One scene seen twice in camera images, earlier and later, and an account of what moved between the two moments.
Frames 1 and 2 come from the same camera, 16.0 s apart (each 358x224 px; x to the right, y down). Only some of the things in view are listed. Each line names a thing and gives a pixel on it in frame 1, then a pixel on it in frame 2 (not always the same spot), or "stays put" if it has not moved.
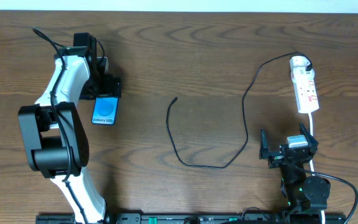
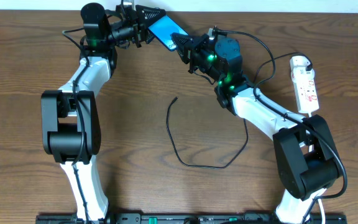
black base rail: (289, 218) stays put
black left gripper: (111, 87) to (139, 30)
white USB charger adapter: (298, 65) stays put
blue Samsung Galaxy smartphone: (105, 111) to (162, 30)
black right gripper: (286, 152) to (193, 53)
